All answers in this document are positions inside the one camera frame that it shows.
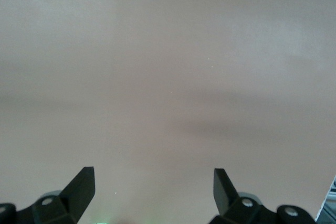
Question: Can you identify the aluminium table frame rail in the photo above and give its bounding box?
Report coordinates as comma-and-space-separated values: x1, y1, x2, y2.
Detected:
314, 174, 336, 224

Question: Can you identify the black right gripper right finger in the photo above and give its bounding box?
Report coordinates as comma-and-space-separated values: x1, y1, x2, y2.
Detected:
209, 168, 316, 224

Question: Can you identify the brown table cover sheet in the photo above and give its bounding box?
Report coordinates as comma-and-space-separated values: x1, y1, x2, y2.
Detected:
0, 0, 336, 224

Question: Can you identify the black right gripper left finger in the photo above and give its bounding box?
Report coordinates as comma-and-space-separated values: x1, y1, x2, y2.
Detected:
0, 166, 96, 224

